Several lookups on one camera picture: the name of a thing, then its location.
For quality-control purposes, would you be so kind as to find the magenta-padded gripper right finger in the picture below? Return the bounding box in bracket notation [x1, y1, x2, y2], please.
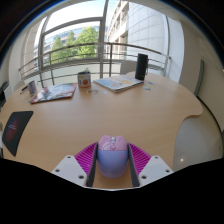
[127, 142, 174, 188]

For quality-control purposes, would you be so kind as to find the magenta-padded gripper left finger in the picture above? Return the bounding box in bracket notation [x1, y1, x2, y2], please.
[50, 142, 99, 188]

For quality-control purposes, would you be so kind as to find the pink and lilac computer mouse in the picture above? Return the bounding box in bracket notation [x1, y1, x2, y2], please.
[96, 134, 130, 179]

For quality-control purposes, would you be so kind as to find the red magazine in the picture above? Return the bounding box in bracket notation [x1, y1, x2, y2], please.
[29, 82, 78, 105]

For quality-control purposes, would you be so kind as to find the metal balcony railing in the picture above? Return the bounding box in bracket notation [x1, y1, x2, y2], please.
[18, 42, 173, 88]

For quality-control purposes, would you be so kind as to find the white chair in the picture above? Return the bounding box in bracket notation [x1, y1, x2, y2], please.
[119, 59, 138, 76]

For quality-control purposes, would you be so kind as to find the open colourful booklet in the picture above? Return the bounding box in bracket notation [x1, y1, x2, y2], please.
[93, 74, 145, 93]

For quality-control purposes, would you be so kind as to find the black speaker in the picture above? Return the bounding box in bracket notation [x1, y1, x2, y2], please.
[134, 53, 149, 82]

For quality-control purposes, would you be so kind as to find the white mug with orange circle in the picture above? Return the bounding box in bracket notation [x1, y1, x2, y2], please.
[77, 70, 92, 89]

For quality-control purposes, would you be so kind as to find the black mouse pad red swirl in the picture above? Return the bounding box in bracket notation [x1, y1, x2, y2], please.
[1, 110, 35, 157]

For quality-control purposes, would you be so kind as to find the black and white printer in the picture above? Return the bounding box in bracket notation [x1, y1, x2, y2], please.
[0, 80, 13, 109]

